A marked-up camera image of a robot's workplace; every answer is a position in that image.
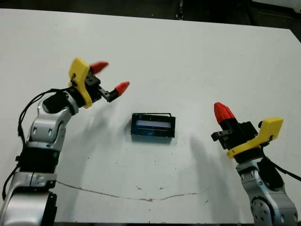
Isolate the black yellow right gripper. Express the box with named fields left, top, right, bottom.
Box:
left=211, top=102, right=285, bottom=164

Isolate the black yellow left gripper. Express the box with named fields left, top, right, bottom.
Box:
left=69, top=57, right=130, bottom=109

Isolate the black camera box lid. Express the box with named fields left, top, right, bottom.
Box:
left=131, top=112, right=176, bottom=139

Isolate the black floor stand leg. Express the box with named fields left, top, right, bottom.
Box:
left=175, top=0, right=186, bottom=20

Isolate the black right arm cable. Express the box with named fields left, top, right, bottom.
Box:
left=260, top=138, right=301, bottom=182

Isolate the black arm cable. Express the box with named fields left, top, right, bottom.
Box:
left=260, top=138, right=301, bottom=182
left=1, top=87, right=72, bottom=201

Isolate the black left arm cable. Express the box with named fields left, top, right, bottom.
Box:
left=1, top=87, right=72, bottom=201

